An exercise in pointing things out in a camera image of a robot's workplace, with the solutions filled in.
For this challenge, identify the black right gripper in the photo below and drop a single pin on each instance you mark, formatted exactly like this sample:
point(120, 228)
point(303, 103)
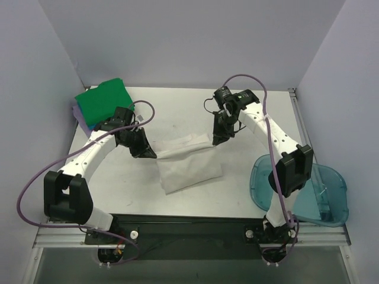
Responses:
point(221, 127)

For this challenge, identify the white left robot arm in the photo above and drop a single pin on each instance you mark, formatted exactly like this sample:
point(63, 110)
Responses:
point(66, 193)

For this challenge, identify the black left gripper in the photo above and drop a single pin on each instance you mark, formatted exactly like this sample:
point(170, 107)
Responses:
point(139, 144)

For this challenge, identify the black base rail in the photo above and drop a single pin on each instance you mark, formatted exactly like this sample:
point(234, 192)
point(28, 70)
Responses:
point(158, 237)

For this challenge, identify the white t-shirt red print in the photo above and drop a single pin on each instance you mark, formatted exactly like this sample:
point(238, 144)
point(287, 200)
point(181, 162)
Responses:
point(186, 161)

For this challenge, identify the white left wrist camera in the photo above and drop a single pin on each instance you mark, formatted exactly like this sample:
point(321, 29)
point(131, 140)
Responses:
point(140, 118)

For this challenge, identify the teal plastic bin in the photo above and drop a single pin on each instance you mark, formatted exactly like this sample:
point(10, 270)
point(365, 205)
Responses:
point(322, 201)

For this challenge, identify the aluminium frame rail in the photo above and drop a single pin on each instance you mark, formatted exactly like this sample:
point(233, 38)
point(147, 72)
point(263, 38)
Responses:
point(200, 184)

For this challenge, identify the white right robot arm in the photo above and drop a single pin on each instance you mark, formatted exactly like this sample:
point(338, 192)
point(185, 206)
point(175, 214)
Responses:
point(291, 162)

